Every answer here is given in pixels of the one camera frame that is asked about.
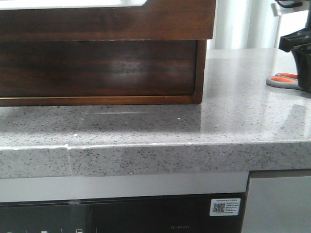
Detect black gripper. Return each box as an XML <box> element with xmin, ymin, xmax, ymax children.
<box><xmin>278</xmin><ymin>28</ymin><xmax>311</xmax><ymax>93</ymax></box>

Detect grey orange handled scissors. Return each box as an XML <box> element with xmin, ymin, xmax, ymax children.
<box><xmin>266</xmin><ymin>73</ymin><xmax>304</xmax><ymax>91</ymax></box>

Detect wooden drawer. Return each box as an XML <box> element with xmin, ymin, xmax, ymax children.
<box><xmin>0</xmin><ymin>0</ymin><xmax>216</xmax><ymax>41</ymax></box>
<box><xmin>0</xmin><ymin>40</ymin><xmax>197</xmax><ymax>98</ymax></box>

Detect dark wooden drawer cabinet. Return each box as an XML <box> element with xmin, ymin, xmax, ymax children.
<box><xmin>0</xmin><ymin>38</ymin><xmax>207</xmax><ymax>107</ymax></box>

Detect white curtain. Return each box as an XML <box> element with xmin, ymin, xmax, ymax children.
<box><xmin>207</xmin><ymin>0</ymin><xmax>280</xmax><ymax>50</ymax></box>

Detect grey cabinet door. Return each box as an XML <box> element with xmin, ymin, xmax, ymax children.
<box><xmin>242</xmin><ymin>176</ymin><xmax>311</xmax><ymax>233</ymax></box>

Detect white QR code sticker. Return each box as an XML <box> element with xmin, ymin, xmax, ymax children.
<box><xmin>209</xmin><ymin>198</ymin><xmax>241</xmax><ymax>216</ymax></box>

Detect black built-in appliance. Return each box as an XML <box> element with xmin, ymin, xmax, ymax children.
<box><xmin>0</xmin><ymin>193</ymin><xmax>245</xmax><ymax>233</ymax></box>

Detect white item on cabinet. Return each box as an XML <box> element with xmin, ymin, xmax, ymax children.
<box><xmin>0</xmin><ymin>0</ymin><xmax>147</xmax><ymax>10</ymax></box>

